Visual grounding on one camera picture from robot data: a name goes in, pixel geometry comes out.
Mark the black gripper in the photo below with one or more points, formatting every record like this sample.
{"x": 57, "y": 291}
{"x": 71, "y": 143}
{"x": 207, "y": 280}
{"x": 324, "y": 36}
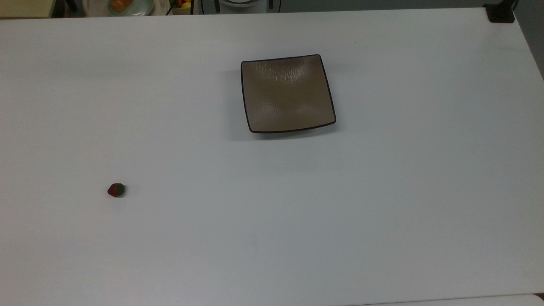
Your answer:
{"x": 238, "y": 2}

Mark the red strawberry with green top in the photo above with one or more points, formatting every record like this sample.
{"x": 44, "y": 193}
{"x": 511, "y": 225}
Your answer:
{"x": 115, "y": 190}

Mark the pale round plate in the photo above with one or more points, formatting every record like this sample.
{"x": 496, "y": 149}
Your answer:
{"x": 144, "y": 6}

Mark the square brown ceramic plate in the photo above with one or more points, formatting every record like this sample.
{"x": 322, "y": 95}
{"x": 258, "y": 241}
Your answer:
{"x": 287, "y": 94}

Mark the box of colourful fruit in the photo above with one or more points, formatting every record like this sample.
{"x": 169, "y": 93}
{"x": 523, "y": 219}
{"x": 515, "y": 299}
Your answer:
{"x": 183, "y": 7}

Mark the orange food piece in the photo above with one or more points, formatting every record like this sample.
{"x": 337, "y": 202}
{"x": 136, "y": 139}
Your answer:
{"x": 121, "y": 4}

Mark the beige wooden board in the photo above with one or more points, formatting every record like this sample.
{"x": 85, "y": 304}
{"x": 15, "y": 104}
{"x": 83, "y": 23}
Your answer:
{"x": 25, "y": 7}

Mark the black table clamp mount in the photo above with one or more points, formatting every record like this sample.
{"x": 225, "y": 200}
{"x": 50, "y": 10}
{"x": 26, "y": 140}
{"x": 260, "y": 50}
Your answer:
{"x": 500, "y": 13}

